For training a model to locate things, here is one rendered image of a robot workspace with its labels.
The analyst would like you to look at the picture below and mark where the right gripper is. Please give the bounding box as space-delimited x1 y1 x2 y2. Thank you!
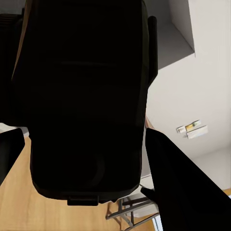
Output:
141 187 157 204

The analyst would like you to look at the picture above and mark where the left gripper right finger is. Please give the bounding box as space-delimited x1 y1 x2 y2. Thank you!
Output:
145 128 231 231

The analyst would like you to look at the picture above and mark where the digital camera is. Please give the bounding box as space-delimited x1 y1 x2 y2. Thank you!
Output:
0 0 158 206

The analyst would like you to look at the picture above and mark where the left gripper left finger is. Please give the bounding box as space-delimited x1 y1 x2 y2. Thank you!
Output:
0 128 25 186

